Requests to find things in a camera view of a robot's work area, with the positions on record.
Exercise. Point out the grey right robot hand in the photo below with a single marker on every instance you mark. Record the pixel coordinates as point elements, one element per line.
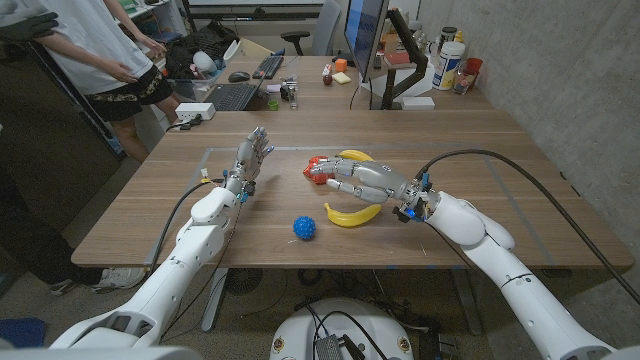
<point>380,177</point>

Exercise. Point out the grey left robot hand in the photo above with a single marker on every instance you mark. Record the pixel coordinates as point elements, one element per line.
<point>247,155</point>

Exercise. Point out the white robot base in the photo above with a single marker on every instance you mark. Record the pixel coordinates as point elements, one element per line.
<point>295,332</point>

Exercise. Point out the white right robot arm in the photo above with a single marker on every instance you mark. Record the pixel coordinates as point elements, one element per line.
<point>510,270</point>

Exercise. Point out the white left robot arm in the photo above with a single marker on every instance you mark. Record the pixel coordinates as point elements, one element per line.
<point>170,275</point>

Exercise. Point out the brown-tipped yellow toy banana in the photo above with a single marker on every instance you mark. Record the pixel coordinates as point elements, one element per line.
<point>356,154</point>

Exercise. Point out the strongly curved yellow toy banana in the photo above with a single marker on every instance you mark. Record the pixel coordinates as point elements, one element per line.
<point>350,219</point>

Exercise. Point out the red crumpled toy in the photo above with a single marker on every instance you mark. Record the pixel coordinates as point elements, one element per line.
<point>316,177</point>

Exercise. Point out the blue spiky stress ball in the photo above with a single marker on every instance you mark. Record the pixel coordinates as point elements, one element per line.
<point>304,228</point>

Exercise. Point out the brown egg-shaped toy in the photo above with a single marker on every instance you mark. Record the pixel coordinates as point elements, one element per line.
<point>327,79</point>

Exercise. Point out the small green cup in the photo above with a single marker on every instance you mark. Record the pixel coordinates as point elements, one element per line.
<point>273,105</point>

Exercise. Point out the black laptop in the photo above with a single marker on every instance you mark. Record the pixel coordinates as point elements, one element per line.
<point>234,96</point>

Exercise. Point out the white power strip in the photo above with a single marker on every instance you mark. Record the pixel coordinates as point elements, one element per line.
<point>194,111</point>

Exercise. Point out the black computer mouse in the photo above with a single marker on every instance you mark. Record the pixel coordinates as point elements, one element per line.
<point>239,77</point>

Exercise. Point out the white flat box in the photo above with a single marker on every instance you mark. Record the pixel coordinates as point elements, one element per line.
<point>418,103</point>

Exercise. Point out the black keyboard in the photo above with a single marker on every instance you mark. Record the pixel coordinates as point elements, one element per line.
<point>268,66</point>

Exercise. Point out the yellow sticky note pad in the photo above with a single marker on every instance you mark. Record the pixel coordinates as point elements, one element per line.
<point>342,78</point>

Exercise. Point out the orange cube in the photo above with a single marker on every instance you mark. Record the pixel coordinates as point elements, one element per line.
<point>341,65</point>

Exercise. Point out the black backpack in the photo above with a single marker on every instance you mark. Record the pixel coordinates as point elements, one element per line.
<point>205,42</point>

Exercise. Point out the clear cup with items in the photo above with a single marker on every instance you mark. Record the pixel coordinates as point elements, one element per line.
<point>463,82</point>

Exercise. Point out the white canister with blue label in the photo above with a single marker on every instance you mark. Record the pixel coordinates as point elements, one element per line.
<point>447,66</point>

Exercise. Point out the computer monitor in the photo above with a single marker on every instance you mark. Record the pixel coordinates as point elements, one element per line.
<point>364,35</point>

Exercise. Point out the grey table leg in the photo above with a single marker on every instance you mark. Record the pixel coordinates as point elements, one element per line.
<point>467,302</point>
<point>214,300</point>

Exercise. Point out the grey office chair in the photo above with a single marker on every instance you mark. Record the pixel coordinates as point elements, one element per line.
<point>325,27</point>

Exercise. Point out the bottle with black lid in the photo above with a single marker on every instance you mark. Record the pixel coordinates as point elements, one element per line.
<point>447,36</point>

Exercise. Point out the white sneaker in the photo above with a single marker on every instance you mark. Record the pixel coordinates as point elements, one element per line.
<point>117,279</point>

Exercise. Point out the person in white shirt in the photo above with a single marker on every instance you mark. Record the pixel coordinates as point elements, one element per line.
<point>90,45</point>

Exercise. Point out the dark cabinet panel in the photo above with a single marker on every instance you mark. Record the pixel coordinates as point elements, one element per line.
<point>50,140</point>

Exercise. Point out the white robot torso edge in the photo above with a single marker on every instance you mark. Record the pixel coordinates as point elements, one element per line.
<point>100,354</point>

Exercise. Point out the black glove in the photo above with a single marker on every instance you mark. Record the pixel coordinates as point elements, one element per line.
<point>25,22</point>

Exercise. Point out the blue floor mat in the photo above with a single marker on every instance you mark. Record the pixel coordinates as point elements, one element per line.
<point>22,332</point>

